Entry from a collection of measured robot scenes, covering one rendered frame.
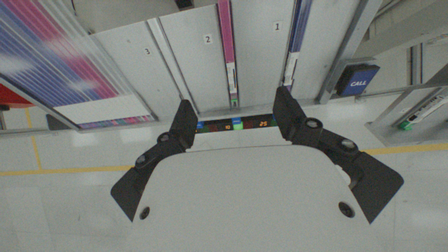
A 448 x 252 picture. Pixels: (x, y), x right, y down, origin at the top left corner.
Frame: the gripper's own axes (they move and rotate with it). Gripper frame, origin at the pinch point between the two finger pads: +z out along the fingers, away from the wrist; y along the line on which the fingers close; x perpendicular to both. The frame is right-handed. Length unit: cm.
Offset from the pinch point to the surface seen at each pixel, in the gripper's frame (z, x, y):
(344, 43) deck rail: 14.0, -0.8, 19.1
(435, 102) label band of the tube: 8.1, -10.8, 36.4
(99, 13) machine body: 50, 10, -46
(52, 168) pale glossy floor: 39, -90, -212
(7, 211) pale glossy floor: 1, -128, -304
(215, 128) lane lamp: 14.9, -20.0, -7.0
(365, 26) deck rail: 13.5, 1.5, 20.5
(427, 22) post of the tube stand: 26, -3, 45
